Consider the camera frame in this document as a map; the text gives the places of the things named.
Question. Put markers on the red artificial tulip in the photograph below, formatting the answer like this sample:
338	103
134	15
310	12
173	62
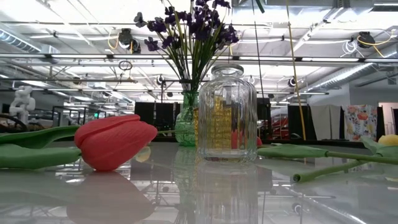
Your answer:
115	141
292	151

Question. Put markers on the black partition panel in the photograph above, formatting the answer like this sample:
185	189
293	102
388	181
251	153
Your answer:
155	116
298	119

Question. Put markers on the floral printed cloth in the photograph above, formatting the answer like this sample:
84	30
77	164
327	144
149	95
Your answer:
360	123

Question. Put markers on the silver ventilation duct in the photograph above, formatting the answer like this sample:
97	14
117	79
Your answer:
339	79

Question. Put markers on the clear ribbed glass jar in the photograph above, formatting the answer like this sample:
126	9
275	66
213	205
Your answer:
248	124

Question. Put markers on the black ceiling spotlight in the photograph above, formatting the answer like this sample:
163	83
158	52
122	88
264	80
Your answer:
160	80
291	81

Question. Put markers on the pale pink panel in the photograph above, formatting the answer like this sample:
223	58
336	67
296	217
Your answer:
387	118

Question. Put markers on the green glass vase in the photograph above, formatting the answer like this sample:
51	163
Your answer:
186	127

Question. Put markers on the white hanging cloth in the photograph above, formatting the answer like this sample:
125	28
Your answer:
326	121

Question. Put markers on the amber glass vase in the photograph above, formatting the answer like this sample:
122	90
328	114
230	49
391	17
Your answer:
196	130

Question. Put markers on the black aluminium rig frame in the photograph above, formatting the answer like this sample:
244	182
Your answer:
311	142

